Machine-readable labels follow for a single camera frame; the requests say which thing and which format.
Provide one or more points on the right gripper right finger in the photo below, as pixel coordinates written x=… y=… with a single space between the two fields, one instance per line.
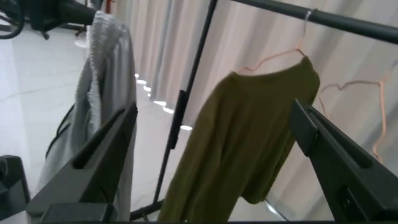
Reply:
x=351 y=180

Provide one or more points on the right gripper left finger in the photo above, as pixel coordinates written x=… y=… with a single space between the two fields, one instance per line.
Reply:
x=90 y=174

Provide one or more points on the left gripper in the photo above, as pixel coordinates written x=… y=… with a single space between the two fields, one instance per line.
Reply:
x=43 y=15

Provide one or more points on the pink clothes hanger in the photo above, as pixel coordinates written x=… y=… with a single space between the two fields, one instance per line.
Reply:
x=299 y=49
x=383 y=115

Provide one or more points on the pale grey shorts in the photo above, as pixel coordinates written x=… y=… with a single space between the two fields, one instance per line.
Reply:
x=115 y=62

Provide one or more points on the green long-sleeved shirt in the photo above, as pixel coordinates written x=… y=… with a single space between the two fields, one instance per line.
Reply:
x=236 y=140

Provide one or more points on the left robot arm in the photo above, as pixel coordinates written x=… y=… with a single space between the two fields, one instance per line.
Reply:
x=9 y=9

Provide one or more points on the black clothes rack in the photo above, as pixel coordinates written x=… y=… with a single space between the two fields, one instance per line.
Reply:
x=342 y=23

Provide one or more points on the white curtain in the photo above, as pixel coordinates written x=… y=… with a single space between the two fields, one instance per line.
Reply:
x=248 y=31

